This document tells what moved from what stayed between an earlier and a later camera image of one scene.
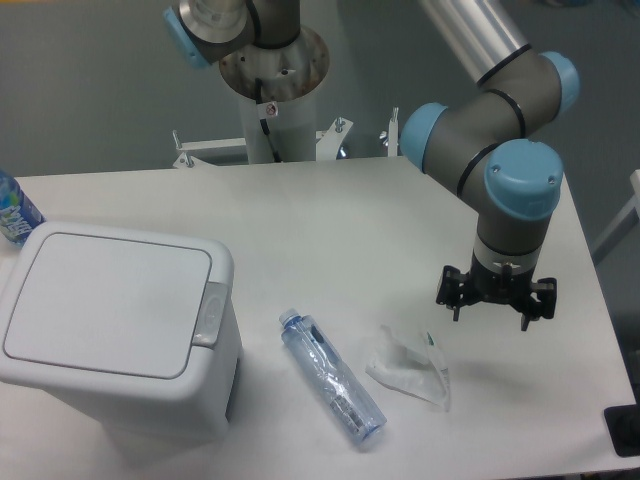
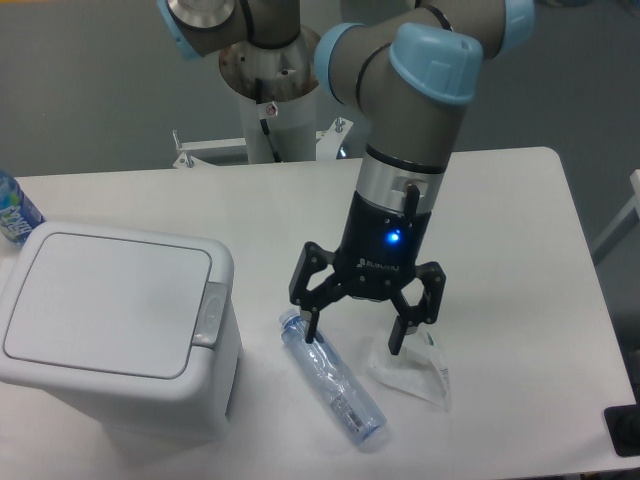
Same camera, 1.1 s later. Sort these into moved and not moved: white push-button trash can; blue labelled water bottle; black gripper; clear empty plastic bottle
Moved: black gripper
Not moved: white push-button trash can; clear empty plastic bottle; blue labelled water bottle
